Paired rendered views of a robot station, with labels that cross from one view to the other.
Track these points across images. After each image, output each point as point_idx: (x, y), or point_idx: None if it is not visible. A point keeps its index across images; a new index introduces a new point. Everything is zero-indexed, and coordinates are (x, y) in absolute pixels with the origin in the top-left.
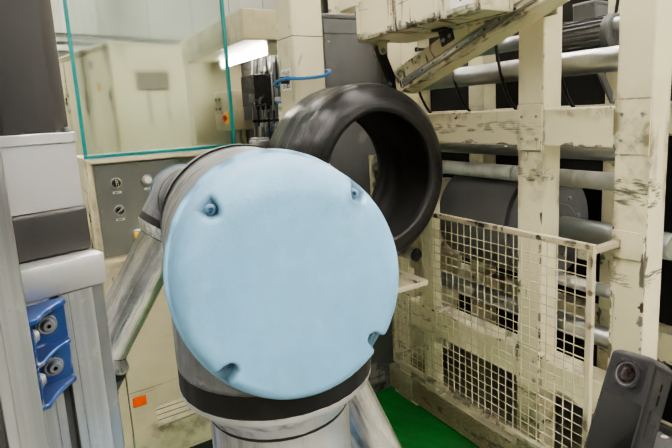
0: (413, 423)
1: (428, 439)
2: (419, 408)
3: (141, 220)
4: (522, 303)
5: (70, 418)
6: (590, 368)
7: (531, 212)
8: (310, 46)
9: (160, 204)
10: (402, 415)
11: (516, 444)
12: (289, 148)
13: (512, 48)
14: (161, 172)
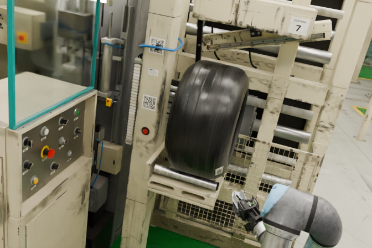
0: (162, 239)
1: (177, 247)
2: (158, 228)
3: (288, 233)
4: (251, 171)
5: None
6: None
7: (268, 128)
8: (177, 24)
9: (317, 226)
10: (153, 236)
11: (231, 237)
12: (213, 121)
13: None
14: (281, 196)
